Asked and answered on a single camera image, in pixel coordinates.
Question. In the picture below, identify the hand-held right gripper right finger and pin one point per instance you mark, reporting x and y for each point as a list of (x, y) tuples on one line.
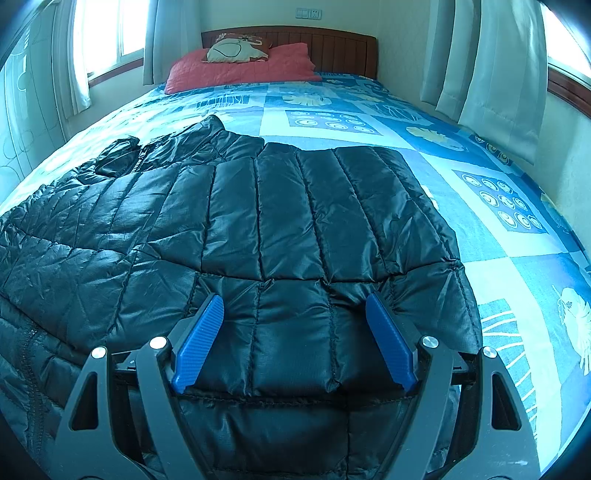
[(390, 344)]

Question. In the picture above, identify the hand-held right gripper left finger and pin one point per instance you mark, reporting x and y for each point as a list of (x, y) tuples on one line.
[(199, 341)]

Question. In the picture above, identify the black puffer jacket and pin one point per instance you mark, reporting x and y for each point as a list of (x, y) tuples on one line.
[(258, 221)]

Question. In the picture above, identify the blue patterned bed sheet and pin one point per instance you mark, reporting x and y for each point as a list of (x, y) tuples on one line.
[(503, 240)]

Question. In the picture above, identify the red pillow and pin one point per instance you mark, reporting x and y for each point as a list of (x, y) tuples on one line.
[(240, 69)]

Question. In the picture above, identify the white patterned wardrobe door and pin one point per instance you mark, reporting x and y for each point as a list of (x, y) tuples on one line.
[(27, 110)]

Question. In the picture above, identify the printed cream cushion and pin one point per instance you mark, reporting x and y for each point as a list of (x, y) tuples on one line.
[(238, 50)]

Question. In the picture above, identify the white curtain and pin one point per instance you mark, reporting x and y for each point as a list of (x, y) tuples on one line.
[(71, 60), (168, 37), (485, 64)]

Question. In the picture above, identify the wooden headboard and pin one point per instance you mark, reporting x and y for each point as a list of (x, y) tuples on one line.
[(344, 50)]

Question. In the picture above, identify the window with white frame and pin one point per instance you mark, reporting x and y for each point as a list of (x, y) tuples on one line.
[(113, 32)]

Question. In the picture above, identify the window with wooden frame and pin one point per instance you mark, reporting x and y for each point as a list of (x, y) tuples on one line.
[(570, 64)]

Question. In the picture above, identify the white wall socket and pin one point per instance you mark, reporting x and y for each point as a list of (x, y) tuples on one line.
[(316, 14)]

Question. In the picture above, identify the white wall switch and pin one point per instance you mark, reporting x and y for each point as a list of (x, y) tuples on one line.
[(302, 13)]

